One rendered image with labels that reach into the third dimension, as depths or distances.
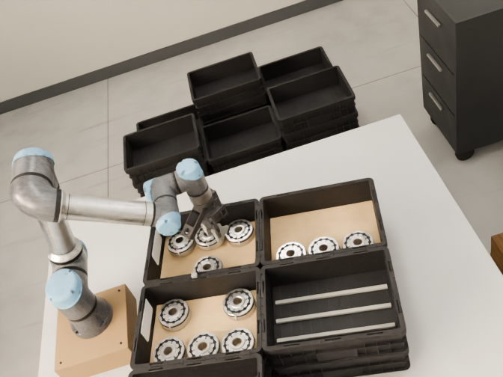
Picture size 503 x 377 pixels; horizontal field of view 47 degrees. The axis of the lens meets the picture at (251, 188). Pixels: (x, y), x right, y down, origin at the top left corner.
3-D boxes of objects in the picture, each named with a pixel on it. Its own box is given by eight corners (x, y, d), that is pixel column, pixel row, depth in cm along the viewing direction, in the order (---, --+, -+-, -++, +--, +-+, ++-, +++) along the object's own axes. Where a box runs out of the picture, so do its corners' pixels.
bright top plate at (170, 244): (165, 254, 207) (165, 253, 207) (168, 233, 215) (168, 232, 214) (192, 250, 206) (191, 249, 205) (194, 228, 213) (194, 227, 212)
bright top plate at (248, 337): (218, 359, 173) (218, 357, 173) (224, 328, 180) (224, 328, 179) (251, 358, 170) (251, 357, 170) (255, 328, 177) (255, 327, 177)
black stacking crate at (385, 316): (272, 371, 171) (263, 352, 163) (269, 287, 192) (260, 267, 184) (409, 353, 164) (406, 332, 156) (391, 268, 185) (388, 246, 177)
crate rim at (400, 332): (263, 356, 164) (262, 351, 163) (262, 270, 185) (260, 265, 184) (407, 336, 157) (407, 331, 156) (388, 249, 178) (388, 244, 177)
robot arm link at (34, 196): (8, 200, 153) (187, 216, 171) (11, 172, 160) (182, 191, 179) (4, 230, 159) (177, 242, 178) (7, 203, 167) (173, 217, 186)
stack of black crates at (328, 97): (296, 184, 317) (278, 121, 286) (284, 149, 338) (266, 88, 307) (366, 161, 315) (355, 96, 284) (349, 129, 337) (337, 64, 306)
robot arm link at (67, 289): (62, 325, 192) (40, 304, 182) (63, 292, 201) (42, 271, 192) (96, 313, 191) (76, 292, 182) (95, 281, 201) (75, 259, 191)
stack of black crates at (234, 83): (215, 160, 347) (191, 101, 316) (209, 130, 369) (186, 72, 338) (279, 139, 346) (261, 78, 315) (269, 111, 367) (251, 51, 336)
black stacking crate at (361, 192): (269, 286, 192) (260, 266, 184) (266, 219, 213) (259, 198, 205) (391, 267, 185) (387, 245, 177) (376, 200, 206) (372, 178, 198)
